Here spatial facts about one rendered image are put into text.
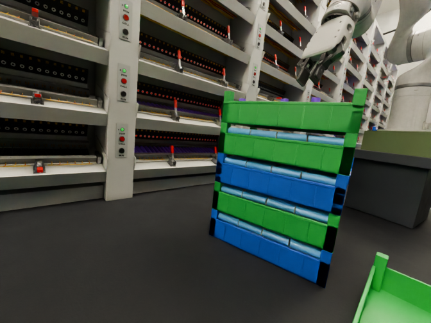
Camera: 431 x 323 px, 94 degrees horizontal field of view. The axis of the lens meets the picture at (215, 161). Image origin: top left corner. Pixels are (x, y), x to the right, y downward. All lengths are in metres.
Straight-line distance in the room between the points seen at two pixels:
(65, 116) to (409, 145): 1.24
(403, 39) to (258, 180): 0.94
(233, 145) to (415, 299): 0.48
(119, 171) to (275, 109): 0.59
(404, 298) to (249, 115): 0.49
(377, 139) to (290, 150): 0.71
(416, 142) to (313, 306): 0.80
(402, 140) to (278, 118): 0.72
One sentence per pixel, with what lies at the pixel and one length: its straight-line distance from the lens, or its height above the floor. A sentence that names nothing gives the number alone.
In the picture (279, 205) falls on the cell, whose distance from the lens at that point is 0.50.
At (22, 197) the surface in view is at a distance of 0.85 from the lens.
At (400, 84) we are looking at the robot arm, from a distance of 1.21.
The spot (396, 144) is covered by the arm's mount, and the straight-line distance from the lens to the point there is 1.12.
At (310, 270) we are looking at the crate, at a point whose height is 0.03.
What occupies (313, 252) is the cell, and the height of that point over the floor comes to 0.06.
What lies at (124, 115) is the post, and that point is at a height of 0.32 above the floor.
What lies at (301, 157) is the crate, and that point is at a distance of 0.46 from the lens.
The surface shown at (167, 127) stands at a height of 0.29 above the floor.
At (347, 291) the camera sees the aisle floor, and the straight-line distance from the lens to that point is 0.56.
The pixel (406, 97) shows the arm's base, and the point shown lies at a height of 0.51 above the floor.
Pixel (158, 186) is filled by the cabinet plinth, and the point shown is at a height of 0.02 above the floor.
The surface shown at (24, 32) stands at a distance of 0.80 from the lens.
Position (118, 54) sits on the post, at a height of 0.51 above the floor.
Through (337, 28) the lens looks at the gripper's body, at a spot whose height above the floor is 0.57.
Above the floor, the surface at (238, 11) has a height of 0.89.
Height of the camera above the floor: 0.30
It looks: 9 degrees down
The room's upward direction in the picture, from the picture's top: 6 degrees clockwise
